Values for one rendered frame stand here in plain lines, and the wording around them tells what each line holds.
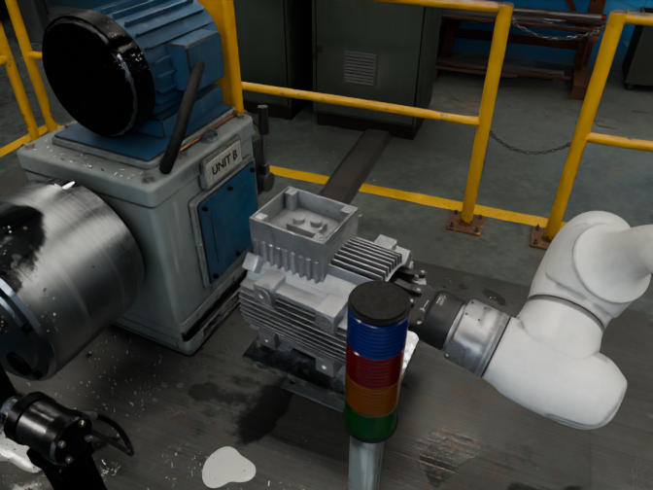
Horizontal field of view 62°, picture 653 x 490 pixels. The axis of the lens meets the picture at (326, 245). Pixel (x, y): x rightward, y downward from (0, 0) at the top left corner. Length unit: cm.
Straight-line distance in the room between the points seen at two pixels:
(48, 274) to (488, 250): 218
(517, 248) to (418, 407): 184
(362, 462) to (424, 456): 23
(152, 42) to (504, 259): 205
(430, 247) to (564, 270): 191
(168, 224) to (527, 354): 55
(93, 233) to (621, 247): 68
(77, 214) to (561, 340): 66
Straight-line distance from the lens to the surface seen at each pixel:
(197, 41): 92
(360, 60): 346
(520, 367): 71
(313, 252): 72
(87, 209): 85
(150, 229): 88
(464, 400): 99
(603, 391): 73
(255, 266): 78
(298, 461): 90
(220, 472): 90
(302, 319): 76
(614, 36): 242
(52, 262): 80
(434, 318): 72
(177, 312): 98
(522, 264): 264
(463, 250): 265
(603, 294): 74
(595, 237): 75
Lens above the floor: 157
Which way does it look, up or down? 37 degrees down
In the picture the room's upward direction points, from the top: straight up
